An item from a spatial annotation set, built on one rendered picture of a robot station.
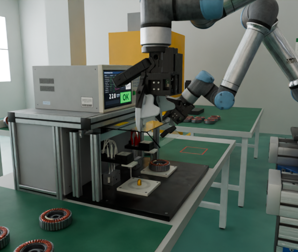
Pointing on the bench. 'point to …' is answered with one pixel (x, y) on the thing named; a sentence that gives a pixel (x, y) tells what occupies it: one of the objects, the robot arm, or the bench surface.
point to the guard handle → (168, 131)
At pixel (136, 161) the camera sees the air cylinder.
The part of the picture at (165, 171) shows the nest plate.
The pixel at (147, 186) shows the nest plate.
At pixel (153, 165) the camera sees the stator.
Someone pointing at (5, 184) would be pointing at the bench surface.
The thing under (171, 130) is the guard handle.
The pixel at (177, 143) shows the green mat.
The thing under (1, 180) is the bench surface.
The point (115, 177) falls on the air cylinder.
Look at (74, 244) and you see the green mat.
